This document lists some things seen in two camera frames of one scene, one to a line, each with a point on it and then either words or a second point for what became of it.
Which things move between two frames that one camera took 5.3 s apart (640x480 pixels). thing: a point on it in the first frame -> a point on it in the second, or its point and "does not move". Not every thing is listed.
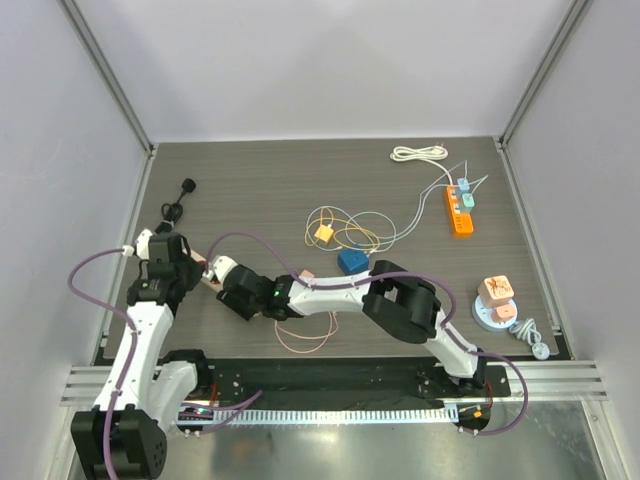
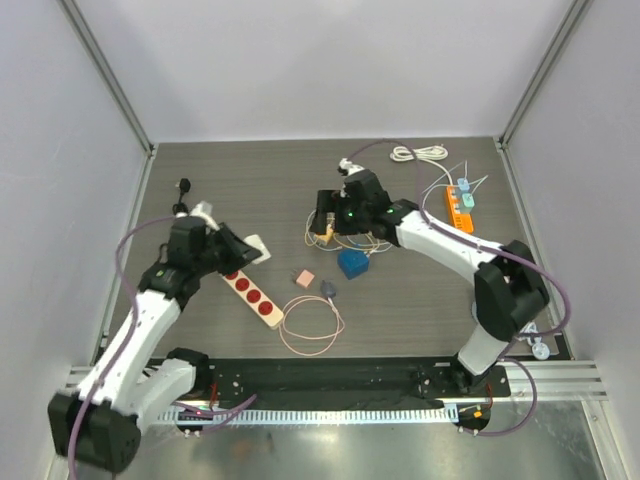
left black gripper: (197, 272) -> (240, 254)
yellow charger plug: (324, 233) does not move
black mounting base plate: (345, 385) does not move
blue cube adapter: (352, 261) does not move
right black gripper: (232, 288) -> (325, 211)
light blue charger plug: (463, 184) does not move
